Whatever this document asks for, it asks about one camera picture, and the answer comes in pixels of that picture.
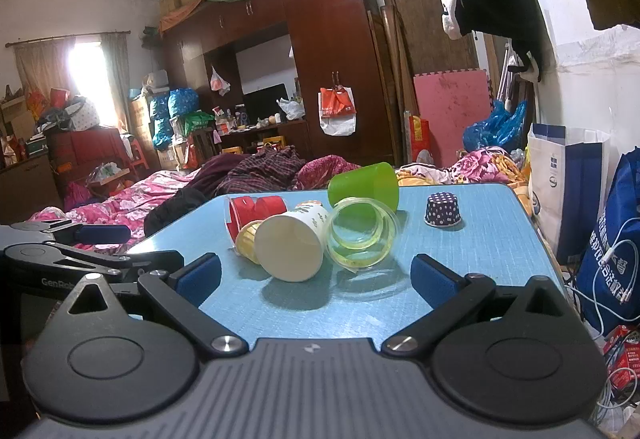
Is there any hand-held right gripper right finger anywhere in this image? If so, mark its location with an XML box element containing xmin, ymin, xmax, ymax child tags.
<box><xmin>381</xmin><ymin>254</ymin><xmax>571</xmax><ymax>360</ymax></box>

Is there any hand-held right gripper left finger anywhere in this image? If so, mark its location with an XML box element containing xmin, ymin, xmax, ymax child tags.
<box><xmin>60</xmin><ymin>253</ymin><xmax>249</xmax><ymax>361</ymax></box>

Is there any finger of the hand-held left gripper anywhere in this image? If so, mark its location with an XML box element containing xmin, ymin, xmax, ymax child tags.
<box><xmin>2</xmin><ymin>242</ymin><xmax>186</xmax><ymax>284</ymax></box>
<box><xmin>9</xmin><ymin>219</ymin><xmax>132</xmax><ymax>246</ymax></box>

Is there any white floral paper cup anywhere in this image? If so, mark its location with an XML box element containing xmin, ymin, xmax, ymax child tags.
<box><xmin>253</xmin><ymin>201</ymin><xmax>332</xmax><ymax>283</ymax></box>

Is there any small yellow cup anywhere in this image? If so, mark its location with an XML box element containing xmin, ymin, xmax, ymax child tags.
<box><xmin>235</xmin><ymin>220</ymin><xmax>267</xmax><ymax>266</ymax></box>

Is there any purple polka dot cup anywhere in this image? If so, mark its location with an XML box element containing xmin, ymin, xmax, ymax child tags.
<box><xmin>424</xmin><ymin>192</ymin><xmax>462</xmax><ymax>228</ymax></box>

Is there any red plastic cup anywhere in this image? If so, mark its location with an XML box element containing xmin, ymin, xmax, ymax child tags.
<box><xmin>228</xmin><ymin>195</ymin><xmax>287</xmax><ymax>246</ymax></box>

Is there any clear yellowish plastic cup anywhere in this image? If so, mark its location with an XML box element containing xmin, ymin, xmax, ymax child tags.
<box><xmin>325</xmin><ymin>199</ymin><xmax>400</xmax><ymax>270</ymax></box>

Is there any green plastic cup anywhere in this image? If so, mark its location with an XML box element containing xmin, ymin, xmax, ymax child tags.
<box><xmin>327</xmin><ymin>162</ymin><xmax>400</xmax><ymax>223</ymax></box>

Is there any red cabinet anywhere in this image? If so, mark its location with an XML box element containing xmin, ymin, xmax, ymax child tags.
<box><xmin>46</xmin><ymin>126</ymin><xmax>132</xmax><ymax>186</ymax></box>

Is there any red stool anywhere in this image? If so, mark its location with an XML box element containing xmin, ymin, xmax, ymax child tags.
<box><xmin>122</xmin><ymin>138</ymin><xmax>151</xmax><ymax>172</ymax></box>

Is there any maroon garment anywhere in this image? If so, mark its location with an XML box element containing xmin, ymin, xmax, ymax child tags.
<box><xmin>186</xmin><ymin>153</ymin><xmax>247</xmax><ymax>200</ymax></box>

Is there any dark plaid garment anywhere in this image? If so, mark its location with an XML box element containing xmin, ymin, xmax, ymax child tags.
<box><xmin>214</xmin><ymin>146</ymin><xmax>309</xmax><ymax>198</ymax></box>

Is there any stack of blue bags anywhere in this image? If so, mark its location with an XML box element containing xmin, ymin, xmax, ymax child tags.
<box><xmin>149</xmin><ymin>87</ymin><xmax>199</xmax><ymax>150</ymax></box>

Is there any red and yellow bag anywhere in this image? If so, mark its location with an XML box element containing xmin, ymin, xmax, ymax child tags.
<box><xmin>408</xmin><ymin>114</ymin><xmax>431</xmax><ymax>166</ymax></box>

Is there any green bag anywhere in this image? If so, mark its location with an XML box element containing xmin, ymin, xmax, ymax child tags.
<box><xmin>184</xmin><ymin>111</ymin><xmax>216</xmax><ymax>138</ymax></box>

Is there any beige curtain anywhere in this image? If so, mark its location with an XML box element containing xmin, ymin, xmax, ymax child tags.
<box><xmin>99</xmin><ymin>32</ymin><xmax>132</xmax><ymax>130</ymax></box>
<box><xmin>12</xmin><ymin>40</ymin><xmax>72</xmax><ymax>96</ymax></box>

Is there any white and blue paper bag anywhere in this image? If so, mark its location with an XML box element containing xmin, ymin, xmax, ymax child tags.
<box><xmin>527</xmin><ymin>122</ymin><xmax>612</xmax><ymax>266</ymax></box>

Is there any blue plastic bag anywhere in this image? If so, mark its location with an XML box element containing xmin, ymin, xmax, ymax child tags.
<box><xmin>462</xmin><ymin>101</ymin><xmax>529</xmax><ymax>152</ymax></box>

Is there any pink foam mat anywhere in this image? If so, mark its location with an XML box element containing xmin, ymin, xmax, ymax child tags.
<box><xmin>413</xmin><ymin>70</ymin><xmax>494</xmax><ymax>156</ymax></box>

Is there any blue tote bag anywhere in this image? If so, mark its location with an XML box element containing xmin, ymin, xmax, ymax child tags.
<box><xmin>574</xmin><ymin>151</ymin><xmax>640</xmax><ymax>336</ymax></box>

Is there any black monitor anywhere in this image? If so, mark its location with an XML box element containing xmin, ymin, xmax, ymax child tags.
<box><xmin>243</xmin><ymin>83</ymin><xmax>290</xmax><ymax>122</ymax></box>

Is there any white plastic bag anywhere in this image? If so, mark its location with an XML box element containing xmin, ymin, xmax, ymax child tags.
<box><xmin>209</xmin><ymin>66</ymin><xmax>231</xmax><ymax>96</ymax></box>
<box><xmin>277</xmin><ymin>97</ymin><xmax>306</xmax><ymax>122</ymax></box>

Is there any red and white shopping bag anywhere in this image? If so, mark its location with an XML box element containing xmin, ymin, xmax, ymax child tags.
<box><xmin>318</xmin><ymin>86</ymin><xmax>357</xmax><ymax>138</ymax></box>

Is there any red box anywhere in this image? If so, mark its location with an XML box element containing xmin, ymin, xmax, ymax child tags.
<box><xmin>601</xmin><ymin>324</ymin><xmax>640</xmax><ymax>396</ymax></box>

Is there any brown wooden board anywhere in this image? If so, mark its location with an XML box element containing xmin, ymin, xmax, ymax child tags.
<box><xmin>376</xmin><ymin>0</ymin><xmax>484</xmax><ymax>166</ymax></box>

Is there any white and black jacket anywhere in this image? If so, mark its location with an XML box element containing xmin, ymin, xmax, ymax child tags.
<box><xmin>433</xmin><ymin>0</ymin><xmax>549</xmax><ymax>83</ymax></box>

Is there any dark brown wooden wardrobe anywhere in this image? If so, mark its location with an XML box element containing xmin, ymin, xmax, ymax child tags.
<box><xmin>160</xmin><ymin>0</ymin><xmax>397</xmax><ymax>168</ymax></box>

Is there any white cable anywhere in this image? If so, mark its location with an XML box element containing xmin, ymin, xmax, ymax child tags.
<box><xmin>575</xmin><ymin>218</ymin><xmax>640</xmax><ymax>337</ymax></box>

